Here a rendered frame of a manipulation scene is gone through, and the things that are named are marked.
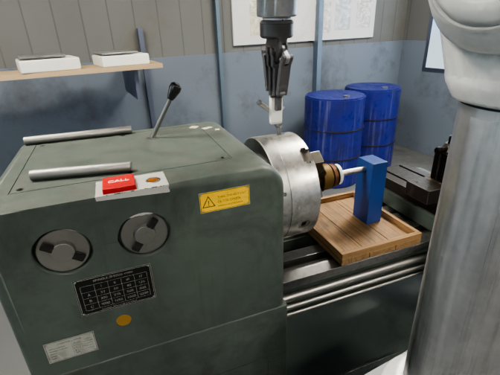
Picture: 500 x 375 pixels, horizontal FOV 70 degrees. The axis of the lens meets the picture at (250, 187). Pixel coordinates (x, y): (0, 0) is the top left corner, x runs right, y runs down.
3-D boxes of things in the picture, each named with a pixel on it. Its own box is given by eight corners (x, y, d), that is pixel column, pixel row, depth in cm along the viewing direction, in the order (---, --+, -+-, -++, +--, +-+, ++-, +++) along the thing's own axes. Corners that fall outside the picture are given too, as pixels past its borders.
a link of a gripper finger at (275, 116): (281, 94, 87) (283, 95, 87) (280, 122, 90) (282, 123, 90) (270, 95, 86) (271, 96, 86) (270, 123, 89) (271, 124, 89)
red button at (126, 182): (103, 199, 66) (101, 189, 65) (103, 187, 71) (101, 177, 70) (137, 193, 68) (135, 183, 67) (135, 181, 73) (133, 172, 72)
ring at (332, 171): (317, 170, 107) (343, 166, 110) (302, 161, 115) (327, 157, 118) (316, 199, 111) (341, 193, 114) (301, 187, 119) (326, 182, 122)
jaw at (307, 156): (292, 186, 107) (304, 164, 96) (286, 172, 109) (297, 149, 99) (324, 179, 110) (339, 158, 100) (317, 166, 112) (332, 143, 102)
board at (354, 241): (341, 265, 107) (342, 254, 105) (287, 213, 138) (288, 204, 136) (420, 243, 116) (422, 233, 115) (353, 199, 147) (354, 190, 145)
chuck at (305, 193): (294, 256, 99) (289, 144, 89) (253, 217, 128) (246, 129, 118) (322, 248, 102) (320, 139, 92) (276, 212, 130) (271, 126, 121)
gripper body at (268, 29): (300, 18, 77) (299, 63, 81) (283, 17, 84) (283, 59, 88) (268, 19, 74) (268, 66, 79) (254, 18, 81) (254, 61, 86)
